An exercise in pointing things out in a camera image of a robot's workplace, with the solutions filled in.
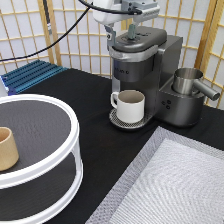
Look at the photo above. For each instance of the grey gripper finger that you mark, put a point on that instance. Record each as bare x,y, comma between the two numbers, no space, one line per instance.
111,36
131,31

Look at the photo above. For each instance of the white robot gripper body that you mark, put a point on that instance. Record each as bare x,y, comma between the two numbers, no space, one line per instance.
111,11

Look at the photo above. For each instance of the grey coffee machine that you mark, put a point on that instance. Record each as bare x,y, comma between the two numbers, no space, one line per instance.
147,64

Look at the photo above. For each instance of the wooden shoji screen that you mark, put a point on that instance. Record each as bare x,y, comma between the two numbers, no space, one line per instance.
62,32

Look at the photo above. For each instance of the white ceramic mug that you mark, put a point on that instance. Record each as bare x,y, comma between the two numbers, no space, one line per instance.
129,105

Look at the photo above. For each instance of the steel milk frother jug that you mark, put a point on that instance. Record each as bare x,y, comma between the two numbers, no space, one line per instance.
188,80

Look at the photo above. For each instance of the black tablecloth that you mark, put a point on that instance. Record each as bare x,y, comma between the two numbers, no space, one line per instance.
106,150

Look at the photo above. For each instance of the white two-tier round shelf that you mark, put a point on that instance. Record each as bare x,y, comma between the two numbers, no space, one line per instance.
49,171

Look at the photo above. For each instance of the grey woven placemat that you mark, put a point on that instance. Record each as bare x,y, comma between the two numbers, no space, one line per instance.
173,180

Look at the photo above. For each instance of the tan wooden cup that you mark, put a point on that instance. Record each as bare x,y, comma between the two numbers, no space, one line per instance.
8,150

